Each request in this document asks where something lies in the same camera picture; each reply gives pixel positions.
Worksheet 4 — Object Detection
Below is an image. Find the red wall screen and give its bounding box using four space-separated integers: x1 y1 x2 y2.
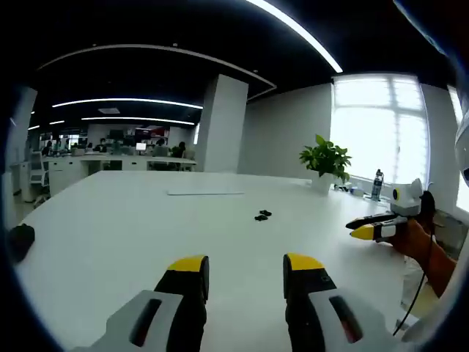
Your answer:
134 125 169 139

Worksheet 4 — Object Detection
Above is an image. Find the white office chair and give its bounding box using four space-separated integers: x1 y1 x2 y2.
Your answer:
28 151 51 196

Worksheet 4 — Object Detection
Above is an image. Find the black cable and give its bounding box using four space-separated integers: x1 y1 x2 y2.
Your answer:
392 216 437 337

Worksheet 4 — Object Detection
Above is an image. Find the row of white desks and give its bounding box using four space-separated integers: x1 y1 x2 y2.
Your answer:
43 153 199 194

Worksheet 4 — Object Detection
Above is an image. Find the person's right hand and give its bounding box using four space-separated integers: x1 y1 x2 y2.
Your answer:
388 216 437 258

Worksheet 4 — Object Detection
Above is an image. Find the large window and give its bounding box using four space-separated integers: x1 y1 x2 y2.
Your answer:
330 74 430 188

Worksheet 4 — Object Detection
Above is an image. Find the clear water bottle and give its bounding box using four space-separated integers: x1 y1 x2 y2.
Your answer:
370 169 386 202

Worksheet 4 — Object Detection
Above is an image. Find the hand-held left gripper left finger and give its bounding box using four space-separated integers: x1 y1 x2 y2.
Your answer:
71 254 211 352

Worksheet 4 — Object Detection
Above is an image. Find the ceiling light strip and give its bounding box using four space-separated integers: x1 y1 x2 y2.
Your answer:
52 97 204 111
80 116 196 126
245 0 344 73

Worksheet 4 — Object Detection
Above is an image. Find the green leafy plant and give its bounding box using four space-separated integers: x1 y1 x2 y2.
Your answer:
299 133 352 184

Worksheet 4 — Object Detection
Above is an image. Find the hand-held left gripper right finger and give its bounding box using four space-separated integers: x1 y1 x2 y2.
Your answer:
282 252 410 352

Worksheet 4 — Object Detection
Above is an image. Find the white plant pot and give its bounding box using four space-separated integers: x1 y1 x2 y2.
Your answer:
314 173 336 194

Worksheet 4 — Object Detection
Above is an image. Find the black rounded object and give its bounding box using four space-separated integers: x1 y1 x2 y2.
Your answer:
8 223 36 263

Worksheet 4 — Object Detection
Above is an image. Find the person in white shirt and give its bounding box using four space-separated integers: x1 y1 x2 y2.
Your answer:
401 256 446 348

